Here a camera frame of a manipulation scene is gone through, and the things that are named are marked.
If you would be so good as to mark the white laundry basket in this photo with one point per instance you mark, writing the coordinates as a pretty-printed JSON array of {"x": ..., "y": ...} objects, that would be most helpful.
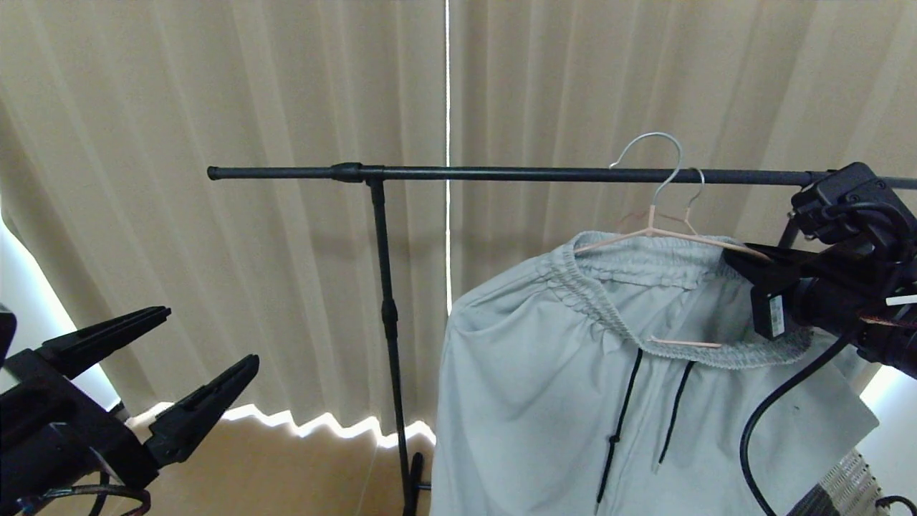
[{"x": 845, "y": 480}]

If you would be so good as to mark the beige curtain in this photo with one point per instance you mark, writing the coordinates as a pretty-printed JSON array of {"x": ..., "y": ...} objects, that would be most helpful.
[{"x": 215, "y": 107}]

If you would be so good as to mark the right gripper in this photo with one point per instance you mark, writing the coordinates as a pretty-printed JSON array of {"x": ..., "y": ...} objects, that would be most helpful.
[{"x": 824, "y": 308}]

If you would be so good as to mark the black clothes rack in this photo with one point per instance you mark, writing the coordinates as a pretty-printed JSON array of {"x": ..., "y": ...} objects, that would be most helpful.
[{"x": 501, "y": 173}]

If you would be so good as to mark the pale grey shorts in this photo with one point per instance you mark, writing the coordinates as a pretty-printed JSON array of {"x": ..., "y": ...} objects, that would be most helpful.
[{"x": 537, "y": 401}]

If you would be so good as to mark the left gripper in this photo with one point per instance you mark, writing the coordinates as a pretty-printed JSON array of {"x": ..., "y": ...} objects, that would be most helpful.
[{"x": 64, "y": 430}]

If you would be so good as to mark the pink clothes hanger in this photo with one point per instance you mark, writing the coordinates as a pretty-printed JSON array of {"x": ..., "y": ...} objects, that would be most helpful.
[
  {"x": 673, "y": 234},
  {"x": 693, "y": 190}
]

